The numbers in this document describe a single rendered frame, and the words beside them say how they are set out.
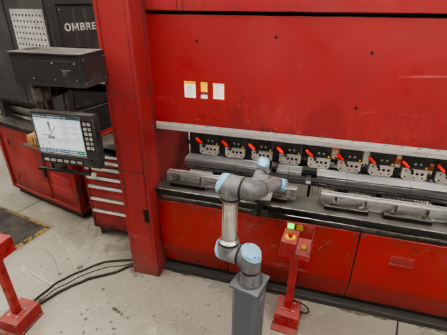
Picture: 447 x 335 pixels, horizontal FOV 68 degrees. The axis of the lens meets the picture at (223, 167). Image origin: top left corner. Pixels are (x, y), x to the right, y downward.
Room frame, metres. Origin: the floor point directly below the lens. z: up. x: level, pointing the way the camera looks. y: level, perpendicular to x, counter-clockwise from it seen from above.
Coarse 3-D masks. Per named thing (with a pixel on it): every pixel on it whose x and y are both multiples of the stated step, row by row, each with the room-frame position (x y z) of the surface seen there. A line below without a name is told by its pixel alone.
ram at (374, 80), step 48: (192, 48) 2.32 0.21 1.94; (240, 48) 2.23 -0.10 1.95; (288, 48) 2.15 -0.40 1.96; (336, 48) 2.07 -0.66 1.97; (384, 48) 2.00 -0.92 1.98; (432, 48) 1.93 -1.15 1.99; (240, 96) 2.23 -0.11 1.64; (288, 96) 2.14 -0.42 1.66; (336, 96) 2.06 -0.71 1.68; (384, 96) 1.98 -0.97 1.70; (432, 96) 1.91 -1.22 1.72; (336, 144) 2.04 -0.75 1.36; (432, 144) 1.89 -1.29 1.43
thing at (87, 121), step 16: (32, 112) 2.01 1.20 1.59; (48, 112) 1.98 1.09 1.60; (64, 112) 1.97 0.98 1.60; (80, 112) 1.97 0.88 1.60; (80, 128) 1.93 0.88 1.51; (96, 128) 1.93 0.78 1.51; (96, 144) 1.91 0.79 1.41; (48, 160) 2.00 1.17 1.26; (64, 160) 1.97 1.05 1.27; (80, 160) 1.94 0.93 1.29; (96, 160) 1.91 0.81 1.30
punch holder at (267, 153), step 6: (252, 144) 2.20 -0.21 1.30; (258, 144) 2.19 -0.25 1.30; (264, 144) 2.18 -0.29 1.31; (270, 144) 2.17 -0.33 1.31; (252, 150) 2.20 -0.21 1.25; (264, 150) 2.17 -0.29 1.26; (252, 156) 2.20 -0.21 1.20; (258, 156) 2.18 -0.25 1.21; (264, 156) 2.17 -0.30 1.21; (270, 156) 2.16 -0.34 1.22
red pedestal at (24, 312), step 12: (0, 240) 1.73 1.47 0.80; (12, 240) 1.78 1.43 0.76; (0, 252) 1.68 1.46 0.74; (12, 252) 1.75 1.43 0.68; (0, 264) 1.72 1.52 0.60; (0, 276) 1.71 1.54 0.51; (12, 288) 1.74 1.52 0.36; (12, 300) 1.71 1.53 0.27; (24, 300) 1.84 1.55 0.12; (12, 312) 1.71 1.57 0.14; (24, 312) 1.73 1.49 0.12; (36, 312) 1.78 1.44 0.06; (0, 324) 1.66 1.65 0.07; (12, 324) 1.63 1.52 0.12; (24, 324) 1.67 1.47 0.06
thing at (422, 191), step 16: (192, 160) 2.62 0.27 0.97; (208, 160) 2.59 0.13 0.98; (224, 160) 2.59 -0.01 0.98; (240, 160) 2.59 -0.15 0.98; (288, 176) 2.38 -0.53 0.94; (304, 176) 2.35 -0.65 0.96; (320, 176) 2.32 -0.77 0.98; (336, 176) 2.30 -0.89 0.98; (352, 176) 2.30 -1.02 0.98; (368, 176) 2.31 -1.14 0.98; (368, 192) 2.21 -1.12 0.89; (384, 192) 2.19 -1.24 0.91; (400, 192) 2.15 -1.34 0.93; (416, 192) 2.12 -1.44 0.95; (432, 192) 2.09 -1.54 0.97
